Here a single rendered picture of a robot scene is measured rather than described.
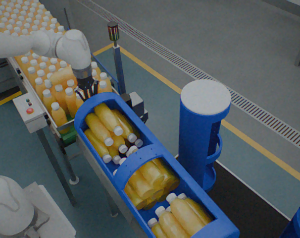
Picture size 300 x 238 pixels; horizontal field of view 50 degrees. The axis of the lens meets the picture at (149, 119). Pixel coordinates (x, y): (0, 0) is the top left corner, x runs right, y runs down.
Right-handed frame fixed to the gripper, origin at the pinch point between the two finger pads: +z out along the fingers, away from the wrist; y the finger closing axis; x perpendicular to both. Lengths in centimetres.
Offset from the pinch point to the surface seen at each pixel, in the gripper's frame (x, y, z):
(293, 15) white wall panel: -101, -320, 114
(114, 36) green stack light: -41, -37, -3
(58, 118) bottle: -14.1, 15.9, 13.0
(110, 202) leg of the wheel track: 4, 6, 91
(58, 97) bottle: -27.5, 9.4, 11.2
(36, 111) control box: -18.7, 24.4, 6.1
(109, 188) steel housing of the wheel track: 29.9, 11.1, 29.1
